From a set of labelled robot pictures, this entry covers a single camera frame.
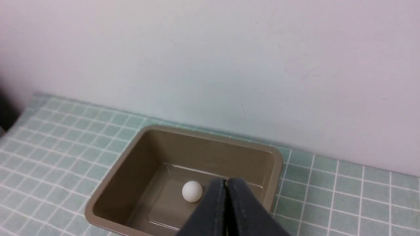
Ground teal checkered tablecloth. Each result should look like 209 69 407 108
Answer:
0 93 420 236

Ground olive green plastic bin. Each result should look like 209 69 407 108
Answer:
85 125 284 236

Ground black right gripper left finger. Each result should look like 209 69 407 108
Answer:
177 178 226 236

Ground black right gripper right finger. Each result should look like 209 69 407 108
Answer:
225 178 289 236

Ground white table-tennis ball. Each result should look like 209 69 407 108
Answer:
182 181 203 203

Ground dark object at table edge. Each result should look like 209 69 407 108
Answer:
0 81 22 132

